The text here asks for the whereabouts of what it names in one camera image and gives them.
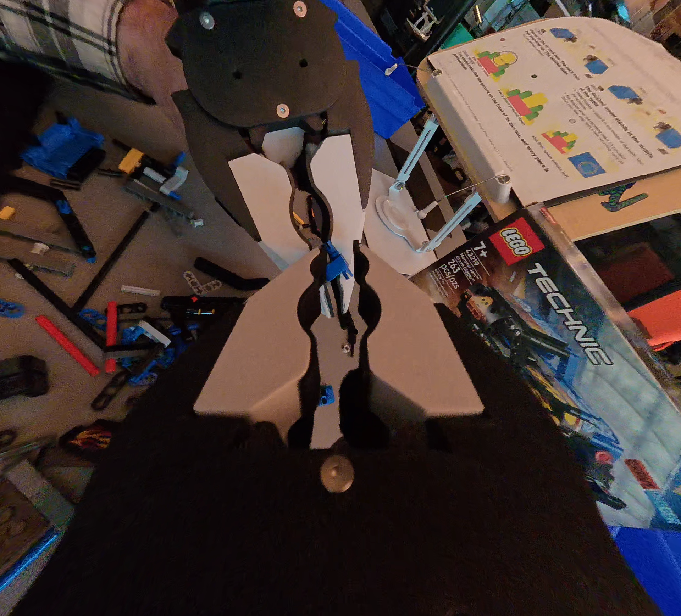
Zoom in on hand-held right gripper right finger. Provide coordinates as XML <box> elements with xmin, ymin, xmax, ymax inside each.
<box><xmin>357</xmin><ymin>255</ymin><xmax>485</xmax><ymax>447</ymax></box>

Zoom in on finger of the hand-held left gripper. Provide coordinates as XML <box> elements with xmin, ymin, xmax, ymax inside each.
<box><xmin>307</xmin><ymin>136</ymin><xmax>369</xmax><ymax>255</ymax></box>
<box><xmin>227</xmin><ymin>154</ymin><xmax>315</xmax><ymax>271</ymax></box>

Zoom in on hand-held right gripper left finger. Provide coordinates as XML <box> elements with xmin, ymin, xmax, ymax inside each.
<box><xmin>195</xmin><ymin>244</ymin><xmax>328</xmax><ymax>449</ymax></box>

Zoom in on grey desk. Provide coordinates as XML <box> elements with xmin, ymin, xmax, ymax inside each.
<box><xmin>0</xmin><ymin>79</ymin><xmax>501</xmax><ymax>532</ymax></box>

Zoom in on person's left hand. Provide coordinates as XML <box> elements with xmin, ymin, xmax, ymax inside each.
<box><xmin>117</xmin><ymin>0</ymin><xmax>179</xmax><ymax>103</ymax></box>

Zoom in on black angled toy beam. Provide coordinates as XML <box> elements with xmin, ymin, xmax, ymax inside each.
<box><xmin>181</xmin><ymin>258</ymin><xmax>272</xmax><ymax>295</ymax></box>

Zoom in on pile of loose toy parts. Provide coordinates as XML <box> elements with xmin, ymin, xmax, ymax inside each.
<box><xmin>75</xmin><ymin>295</ymin><xmax>245</xmax><ymax>383</ymax></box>

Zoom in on yellow black toy assembly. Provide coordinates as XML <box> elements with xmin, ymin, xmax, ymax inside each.
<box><xmin>115</xmin><ymin>146</ymin><xmax>205</xmax><ymax>232</ymax></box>

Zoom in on monster truck toy set box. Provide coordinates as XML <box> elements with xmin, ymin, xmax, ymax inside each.
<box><xmin>410</xmin><ymin>202</ymin><xmax>681</xmax><ymax>532</ymax></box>

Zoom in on short red toy axle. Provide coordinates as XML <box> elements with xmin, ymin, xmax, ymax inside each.
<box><xmin>104</xmin><ymin>301</ymin><xmax>120</xmax><ymax>374</ymax></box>

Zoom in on short black toy beam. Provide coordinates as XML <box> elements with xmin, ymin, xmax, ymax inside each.
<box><xmin>91</xmin><ymin>372</ymin><xmax>134</xmax><ymax>413</ymax></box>

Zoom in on short black toy axle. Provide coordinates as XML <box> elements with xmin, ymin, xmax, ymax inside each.
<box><xmin>71</xmin><ymin>208</ymin><xmax>157</xmax><ymax>316</ymax></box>

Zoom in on black panel flame sticker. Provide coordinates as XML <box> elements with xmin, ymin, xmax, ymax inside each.
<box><xmin>57</xmin><ymin>420</ymin><xmax>126</xmax><ymax>459</ymax></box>

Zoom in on black beam blue pins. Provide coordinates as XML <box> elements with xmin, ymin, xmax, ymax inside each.
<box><xmin>0</xmin><ymin>178</ymin><xmax>99</xmax><ymax>264</ymax></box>

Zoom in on blue toy scoop piece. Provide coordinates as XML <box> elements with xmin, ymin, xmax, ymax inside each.
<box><xmin>20</xmin><ymin>114</ymin><xmax>107</xmax><ymax>179</ymax></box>

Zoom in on long black toy axle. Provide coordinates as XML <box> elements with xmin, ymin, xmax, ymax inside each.
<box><xmin>9</xmin><ymin>258</ymin><xmax>107</xmax><ymax>353</ymax></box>

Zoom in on cardboard box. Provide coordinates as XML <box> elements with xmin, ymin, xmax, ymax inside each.
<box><xmin>538</xmin><ymin>172</ymin><xmax>681</xmax><ymax>245</ymax></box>

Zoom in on black toy frame block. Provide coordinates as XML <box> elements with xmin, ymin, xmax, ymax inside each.
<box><xmin>0</xmin><ymin>355</ymin><xmax>50</xmax><ymax>400</ymax></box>

